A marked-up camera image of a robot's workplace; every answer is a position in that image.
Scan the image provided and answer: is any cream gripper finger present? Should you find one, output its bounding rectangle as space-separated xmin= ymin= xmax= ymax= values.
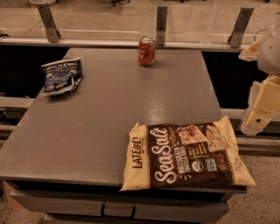
xmin=238 ymin=40 xmax=260 ymax=61

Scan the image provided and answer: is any blue chip bag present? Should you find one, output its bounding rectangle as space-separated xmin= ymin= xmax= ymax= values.
xmin=41 ymin=58 xmax=83 ymax=97

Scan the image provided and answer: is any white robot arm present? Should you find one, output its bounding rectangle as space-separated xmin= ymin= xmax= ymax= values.
xmin=239 ymin=17 xmax=280 ymax=136

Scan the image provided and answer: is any red coke can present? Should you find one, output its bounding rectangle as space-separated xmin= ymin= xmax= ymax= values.
xmin=138 ymin=36 xmax=156 ymax=67

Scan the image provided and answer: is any brown sea salt chip bag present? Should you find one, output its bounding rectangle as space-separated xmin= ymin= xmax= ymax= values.
xmin=122 ymin=116 xmax=256 ymax=191

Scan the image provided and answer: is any black cable on floor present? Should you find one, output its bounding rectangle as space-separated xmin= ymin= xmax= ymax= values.
xmin=253 ymin=27 xmax=269 ymax=42

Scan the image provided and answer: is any right metal railing bracket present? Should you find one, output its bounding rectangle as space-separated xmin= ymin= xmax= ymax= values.
xmin=227 ymin=7 xmax=254 ymax=48

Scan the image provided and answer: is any metal railing bracket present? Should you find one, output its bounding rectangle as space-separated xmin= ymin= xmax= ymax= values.
xmin=29 ymin=0 xmax=60 ymax=43
xmin=156 ymin=6 xmax=167 ymax=46
xmin=227 ymin=7 xmax=254 ymax=48

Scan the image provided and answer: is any middle metal railing bracket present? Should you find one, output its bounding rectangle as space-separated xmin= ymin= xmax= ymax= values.
xmin=156 ymin=6 xmax=167 ymax=46

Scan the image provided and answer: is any left metal railing bracket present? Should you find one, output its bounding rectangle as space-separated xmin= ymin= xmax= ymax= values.
xmin=29 ymin=0 xmax=60 ymax=43

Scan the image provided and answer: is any grey drawer with black handle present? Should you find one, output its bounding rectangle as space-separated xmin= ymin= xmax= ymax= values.
xmin=10 ymin=190 xmax=229 ymax=224

